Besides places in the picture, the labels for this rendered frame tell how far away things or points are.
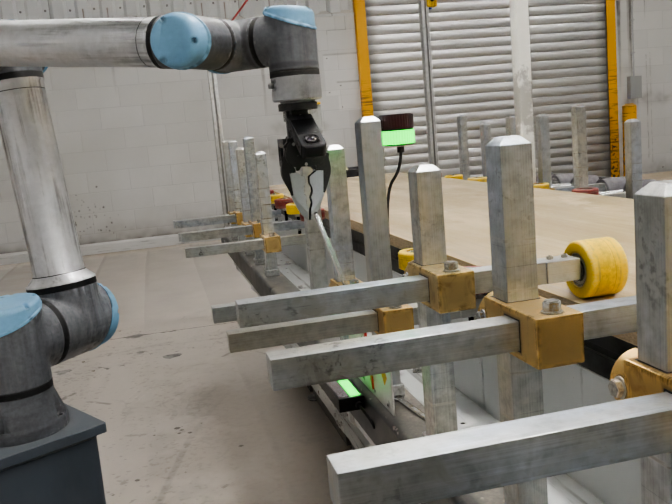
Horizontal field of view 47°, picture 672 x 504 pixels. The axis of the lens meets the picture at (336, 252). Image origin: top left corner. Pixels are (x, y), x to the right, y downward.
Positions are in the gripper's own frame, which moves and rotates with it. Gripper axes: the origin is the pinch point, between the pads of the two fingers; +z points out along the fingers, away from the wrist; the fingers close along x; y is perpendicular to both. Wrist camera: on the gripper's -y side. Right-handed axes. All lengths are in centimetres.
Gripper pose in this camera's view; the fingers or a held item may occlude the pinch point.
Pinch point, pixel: (309, 213)
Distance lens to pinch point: 141.4
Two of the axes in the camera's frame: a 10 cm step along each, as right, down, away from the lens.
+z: 0.8, 9.8, 1.6
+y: -2.4, -1.3, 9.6
